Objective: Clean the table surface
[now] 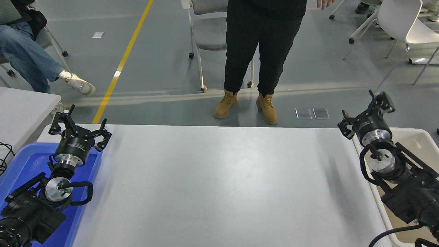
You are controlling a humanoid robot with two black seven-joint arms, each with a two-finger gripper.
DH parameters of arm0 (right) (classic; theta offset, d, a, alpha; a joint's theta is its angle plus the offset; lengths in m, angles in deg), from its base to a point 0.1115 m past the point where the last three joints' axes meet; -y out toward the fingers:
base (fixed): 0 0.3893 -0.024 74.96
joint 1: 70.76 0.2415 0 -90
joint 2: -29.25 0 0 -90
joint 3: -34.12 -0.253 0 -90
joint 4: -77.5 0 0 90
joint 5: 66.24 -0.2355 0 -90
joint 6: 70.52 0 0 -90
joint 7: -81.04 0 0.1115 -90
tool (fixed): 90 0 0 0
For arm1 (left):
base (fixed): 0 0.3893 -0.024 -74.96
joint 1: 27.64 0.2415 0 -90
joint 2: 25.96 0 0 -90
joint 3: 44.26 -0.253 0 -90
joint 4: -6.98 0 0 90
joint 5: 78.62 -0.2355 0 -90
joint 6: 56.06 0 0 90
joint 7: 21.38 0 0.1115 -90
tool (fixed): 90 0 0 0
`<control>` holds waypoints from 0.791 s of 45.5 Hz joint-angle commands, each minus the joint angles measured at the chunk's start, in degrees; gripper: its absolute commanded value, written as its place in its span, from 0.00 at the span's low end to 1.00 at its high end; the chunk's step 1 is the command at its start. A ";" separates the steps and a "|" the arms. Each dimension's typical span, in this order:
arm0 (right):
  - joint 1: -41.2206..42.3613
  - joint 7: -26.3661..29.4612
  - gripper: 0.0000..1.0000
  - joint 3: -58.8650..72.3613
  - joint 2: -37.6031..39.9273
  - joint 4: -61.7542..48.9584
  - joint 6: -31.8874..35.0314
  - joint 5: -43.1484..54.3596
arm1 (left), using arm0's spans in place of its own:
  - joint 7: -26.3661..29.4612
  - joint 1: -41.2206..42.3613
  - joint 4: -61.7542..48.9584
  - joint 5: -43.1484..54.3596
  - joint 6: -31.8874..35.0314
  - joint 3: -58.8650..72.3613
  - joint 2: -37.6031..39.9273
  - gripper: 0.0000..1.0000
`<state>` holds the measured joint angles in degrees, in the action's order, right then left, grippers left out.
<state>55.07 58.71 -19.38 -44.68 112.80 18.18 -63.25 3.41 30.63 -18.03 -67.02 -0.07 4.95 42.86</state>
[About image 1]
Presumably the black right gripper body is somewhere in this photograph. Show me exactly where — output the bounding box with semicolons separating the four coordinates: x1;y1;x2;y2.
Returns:
353;115;392;144

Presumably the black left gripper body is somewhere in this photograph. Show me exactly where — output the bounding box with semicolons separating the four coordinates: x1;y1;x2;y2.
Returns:
54;133;93;160

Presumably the grey tablet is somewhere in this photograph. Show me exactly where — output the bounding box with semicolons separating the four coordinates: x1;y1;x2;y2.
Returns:
0;0;23;25

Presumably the blue plastic tray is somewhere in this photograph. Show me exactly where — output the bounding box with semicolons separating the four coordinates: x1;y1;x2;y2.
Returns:
0;142;103;247

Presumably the white side table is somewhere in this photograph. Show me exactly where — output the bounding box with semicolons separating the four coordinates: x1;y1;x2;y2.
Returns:
0;86;61;162

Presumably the large pale plastic bin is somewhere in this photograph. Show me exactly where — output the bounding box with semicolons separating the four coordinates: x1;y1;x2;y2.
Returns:
351;128;439;247

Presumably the white furniture foot bar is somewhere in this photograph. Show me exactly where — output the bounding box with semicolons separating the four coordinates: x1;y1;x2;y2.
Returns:
408;57;439;65

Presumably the white-legged castor chair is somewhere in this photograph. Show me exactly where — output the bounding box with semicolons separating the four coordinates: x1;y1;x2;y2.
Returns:
329;0;381;44

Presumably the seated person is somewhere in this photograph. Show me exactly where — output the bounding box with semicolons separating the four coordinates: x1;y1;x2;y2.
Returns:
0;0;96;114

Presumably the white shell chair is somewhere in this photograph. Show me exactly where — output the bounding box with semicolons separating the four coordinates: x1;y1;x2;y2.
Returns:
343;0;439;93

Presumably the grey wheeled chair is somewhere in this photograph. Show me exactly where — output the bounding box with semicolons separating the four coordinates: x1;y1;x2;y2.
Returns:
0;0;71;88

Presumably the standing person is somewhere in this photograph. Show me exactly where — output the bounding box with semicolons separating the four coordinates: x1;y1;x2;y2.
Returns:
213;0;336;125

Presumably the grey padded white-framed chair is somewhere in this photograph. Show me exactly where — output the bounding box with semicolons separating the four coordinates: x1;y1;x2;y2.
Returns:
181;0;255;93

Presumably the black cable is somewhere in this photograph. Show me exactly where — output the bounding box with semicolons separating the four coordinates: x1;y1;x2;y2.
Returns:
0;142;15;176

